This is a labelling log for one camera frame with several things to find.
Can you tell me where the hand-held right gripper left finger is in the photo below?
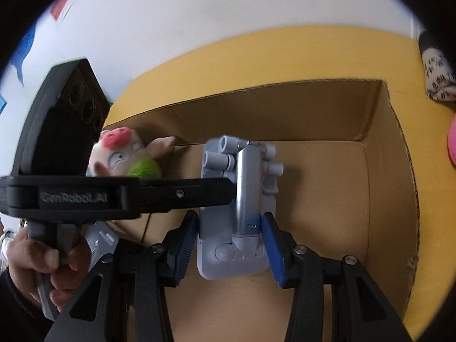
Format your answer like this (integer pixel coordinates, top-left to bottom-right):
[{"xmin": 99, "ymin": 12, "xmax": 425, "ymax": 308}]
[{"xmin": 43, "ymin": 210, "xmax": 200, "ymax": 342}]

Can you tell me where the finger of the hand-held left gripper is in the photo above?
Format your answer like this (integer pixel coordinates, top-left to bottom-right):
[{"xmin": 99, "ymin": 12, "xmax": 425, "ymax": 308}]
[{"xmin": 139, "ymin": 177, "xmax": 238, "ymax": 213}]

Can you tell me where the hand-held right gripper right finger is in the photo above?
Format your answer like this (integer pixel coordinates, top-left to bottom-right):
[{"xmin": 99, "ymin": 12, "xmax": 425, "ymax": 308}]
[{"xmin": 262, "ymin": 212, "xmax": 408, "ymax": 342}]

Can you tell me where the light grey plastic device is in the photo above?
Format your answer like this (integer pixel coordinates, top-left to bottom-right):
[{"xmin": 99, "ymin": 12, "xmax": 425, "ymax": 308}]
[{"xmin": 197, "ymin": 135, "xmax": 284, "ymax": 280}]

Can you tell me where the brown cardboard box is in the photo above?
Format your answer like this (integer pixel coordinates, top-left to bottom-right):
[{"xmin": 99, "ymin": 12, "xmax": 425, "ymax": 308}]
[{"xmin": 103, "ymin": 79, "xmax": 423, "ymax": 342}]

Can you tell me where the person's left forearm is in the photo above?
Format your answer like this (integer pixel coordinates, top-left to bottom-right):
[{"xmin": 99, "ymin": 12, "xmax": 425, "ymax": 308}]
[{"xmin": 0, "ymin": 267, "xmax": 47, "ymax": 342}]

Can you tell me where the person's left hand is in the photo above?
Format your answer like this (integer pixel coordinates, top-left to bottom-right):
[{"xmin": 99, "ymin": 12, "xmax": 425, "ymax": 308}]
[{"xmin": 7, "ymin": 226, "xmax": 93, "ymax": 314}]

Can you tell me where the pig plush toy green hair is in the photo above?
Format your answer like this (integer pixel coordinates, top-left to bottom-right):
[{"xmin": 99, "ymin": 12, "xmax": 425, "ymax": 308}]
[{"xmin": 87, "ymin": 126, "xmax": 177, "ymax": 179}]

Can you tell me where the pale wristband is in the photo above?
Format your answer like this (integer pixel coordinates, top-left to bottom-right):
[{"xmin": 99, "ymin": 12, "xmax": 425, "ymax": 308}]
[{"xmin": 0, "ymin": 231, "xmax": 17, "ymax": 268}]

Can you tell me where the pink plush toy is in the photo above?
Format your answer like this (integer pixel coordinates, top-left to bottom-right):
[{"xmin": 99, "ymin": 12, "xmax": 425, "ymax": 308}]
[{"xmin": 447, "ymin": 114, "xmax": 456, "ymax": 166}]

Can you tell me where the grey printed cloth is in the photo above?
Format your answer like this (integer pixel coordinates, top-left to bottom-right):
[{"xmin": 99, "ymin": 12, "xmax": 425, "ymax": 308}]
[{"xmin": 418, "ymin": 30, "xmax": 456, "ymax": 102}]

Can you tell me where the blue wall sticker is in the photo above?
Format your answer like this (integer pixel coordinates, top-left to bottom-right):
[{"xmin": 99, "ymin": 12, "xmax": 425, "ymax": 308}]
[{"xmin": 9, "ymin": 21, "xmax": 41, "ymax": 88}]

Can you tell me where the red wall sticker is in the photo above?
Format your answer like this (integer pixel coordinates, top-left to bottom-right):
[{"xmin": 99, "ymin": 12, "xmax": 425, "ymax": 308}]
[{"xmin": 50, "ymin": 0, "xmax": 74, "ymax": 22}]

